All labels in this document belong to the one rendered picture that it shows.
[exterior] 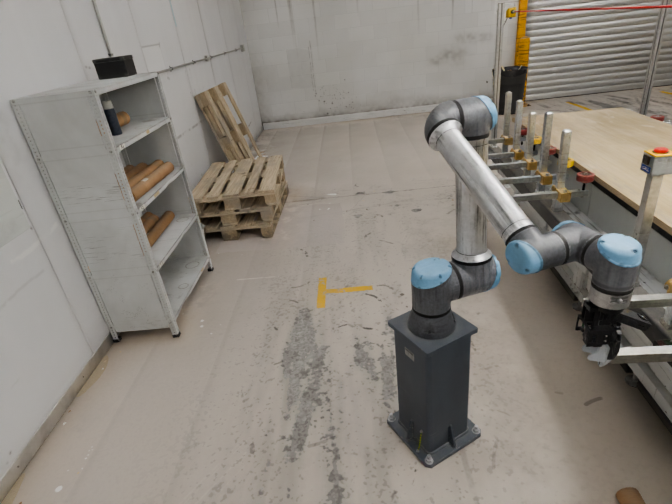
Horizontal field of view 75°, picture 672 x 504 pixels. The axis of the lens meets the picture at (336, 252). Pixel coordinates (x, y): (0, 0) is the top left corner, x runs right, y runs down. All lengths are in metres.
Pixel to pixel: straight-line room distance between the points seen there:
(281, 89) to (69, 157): 6.39
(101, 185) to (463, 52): 7.27
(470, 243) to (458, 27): 7.40
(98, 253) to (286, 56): 6.41
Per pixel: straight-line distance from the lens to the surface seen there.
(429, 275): 1.65
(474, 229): 1.67
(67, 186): 2.86
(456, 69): 8.95
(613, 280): 1.23
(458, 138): 1.43
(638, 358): 1.44
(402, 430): 2.22
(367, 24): 8.67
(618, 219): 2.53
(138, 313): 3.11
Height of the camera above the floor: 1.72
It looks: 28 degrees down
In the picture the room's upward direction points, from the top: 7 degrees counter-clockwise
